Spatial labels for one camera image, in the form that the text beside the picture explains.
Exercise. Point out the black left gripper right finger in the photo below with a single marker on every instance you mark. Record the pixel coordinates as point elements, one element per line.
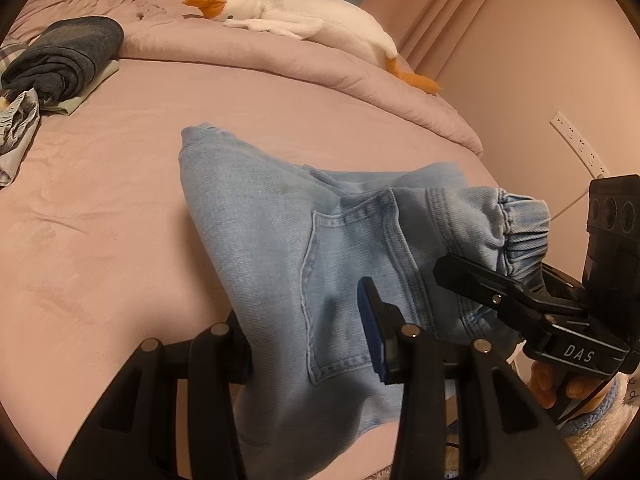
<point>463,408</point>

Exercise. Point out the white goose plush toy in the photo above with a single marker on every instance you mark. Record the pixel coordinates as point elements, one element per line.
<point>337,24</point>

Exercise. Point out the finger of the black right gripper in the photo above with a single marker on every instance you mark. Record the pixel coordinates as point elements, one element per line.
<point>514,302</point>

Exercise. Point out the light blue denim jeans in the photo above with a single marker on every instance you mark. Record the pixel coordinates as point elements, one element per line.
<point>290,244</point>

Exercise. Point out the white fluffy sleeve forearm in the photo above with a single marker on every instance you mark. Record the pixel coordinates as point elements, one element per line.
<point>593,436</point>

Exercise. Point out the white wall power strip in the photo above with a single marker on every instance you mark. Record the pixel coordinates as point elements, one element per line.
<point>580,146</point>

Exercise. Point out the dark blue folded sweater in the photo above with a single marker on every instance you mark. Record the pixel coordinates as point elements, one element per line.
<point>64,59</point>

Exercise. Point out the right hand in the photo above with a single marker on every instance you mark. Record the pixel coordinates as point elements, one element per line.
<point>545,384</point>

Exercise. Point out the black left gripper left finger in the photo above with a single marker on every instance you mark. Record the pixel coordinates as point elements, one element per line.
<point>131,432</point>

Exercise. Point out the light green folded cloth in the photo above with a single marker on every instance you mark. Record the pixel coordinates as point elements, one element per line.
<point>68,106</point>

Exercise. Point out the plaid checked cloth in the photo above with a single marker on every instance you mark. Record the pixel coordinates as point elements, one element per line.
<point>10,50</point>

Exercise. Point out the black tracking camera box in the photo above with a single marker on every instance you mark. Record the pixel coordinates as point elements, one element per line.
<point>611,271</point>

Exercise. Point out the pink bed sheet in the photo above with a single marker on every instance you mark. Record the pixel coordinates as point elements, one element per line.
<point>98,251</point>

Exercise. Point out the pink quilted duvet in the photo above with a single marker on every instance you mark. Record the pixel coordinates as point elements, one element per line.
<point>160,30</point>

